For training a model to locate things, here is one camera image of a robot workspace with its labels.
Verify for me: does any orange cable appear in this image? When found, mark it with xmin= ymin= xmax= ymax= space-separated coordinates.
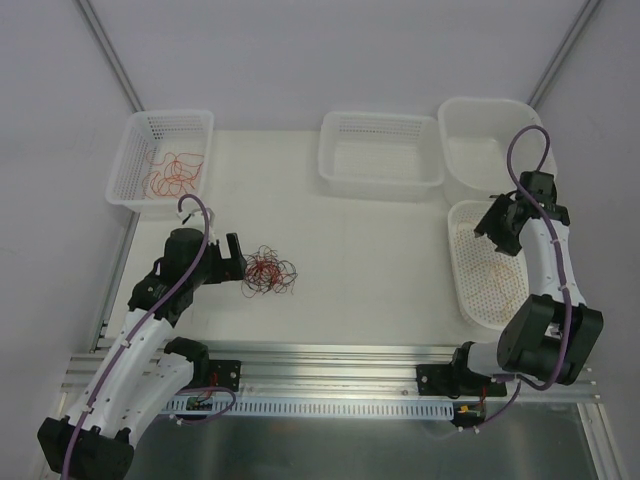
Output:
xmin=457 ymin=214 xmax=526 ymax=321

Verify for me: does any red cable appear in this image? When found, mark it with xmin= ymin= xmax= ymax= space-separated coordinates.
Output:
xmin=140 ymin=147 xmax=207 ymax=200

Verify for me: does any multicolour cable bundle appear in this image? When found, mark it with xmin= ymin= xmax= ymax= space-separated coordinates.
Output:
xmin=240 ymin=244 xmax=299 ymax=300

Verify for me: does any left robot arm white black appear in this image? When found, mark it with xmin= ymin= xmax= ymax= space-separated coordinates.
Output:
xmin=37 ymin=227 xmax=246 ymax=479

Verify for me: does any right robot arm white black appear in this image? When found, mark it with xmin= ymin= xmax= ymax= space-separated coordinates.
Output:
xmin=446 ymin=171 xmax=604 ymax=396

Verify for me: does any white round-hole basket right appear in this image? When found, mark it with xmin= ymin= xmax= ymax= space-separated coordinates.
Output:
xmin=447 ymin=200 xmax=529 ymax=331

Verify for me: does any white solid plastic tub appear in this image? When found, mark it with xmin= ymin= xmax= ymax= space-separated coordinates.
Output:
xmin=437 ymin=97 xmax=542 ymax=205

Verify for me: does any white perforated basket left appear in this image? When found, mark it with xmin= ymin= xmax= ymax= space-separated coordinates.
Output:
xmin=105 ymin=109 xmax=215 ymax=218

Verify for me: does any white perforated basket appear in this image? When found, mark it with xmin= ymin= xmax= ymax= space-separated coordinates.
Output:
xmin=317 ymin=111 xmax=444 ymax=202
xmin=105 ymin=109 xmax=215 ymax=218

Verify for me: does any white perforated basket middle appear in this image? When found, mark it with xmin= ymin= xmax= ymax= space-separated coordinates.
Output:
xmin=317 ymin=111 xmax=444 ymax=202

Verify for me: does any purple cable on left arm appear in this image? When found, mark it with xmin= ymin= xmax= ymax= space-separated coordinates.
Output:
xmin=62 ymin=194 xmax=237 ymax=479

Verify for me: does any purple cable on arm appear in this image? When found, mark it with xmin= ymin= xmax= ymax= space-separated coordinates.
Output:
xmin=62 ymin=194 xmax=237 ymax=479
xmin=429 ymin=126 xmax=576 ymax=441

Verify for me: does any aluminium mounting rail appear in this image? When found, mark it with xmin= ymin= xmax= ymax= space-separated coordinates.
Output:
xmin=61 ymin=339 xmax=602 ymax=404

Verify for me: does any white slotted cable duct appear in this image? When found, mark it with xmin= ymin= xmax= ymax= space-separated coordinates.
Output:
xmin=161 ymin=395 xmax=454 ymax=421

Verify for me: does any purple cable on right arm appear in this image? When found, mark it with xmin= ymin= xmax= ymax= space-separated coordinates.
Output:
xmin=429 ymin=126 xmax=576 ymax=441

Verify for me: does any right aluminium frame post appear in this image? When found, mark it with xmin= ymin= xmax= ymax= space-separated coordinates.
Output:
xmin=527 ymin=0 xmax=604 ymax=109

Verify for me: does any aluminium frame post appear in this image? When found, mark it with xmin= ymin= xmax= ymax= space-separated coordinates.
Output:
xmin=73 ymin=0 xmax=145 ymax=113
xmin=527 ymin=0 xmax=604 ymax=109

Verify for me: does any left aluminium frame post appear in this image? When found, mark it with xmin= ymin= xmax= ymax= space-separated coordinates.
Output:
xmin=73 ymin=0 xmax=145 ymax=113

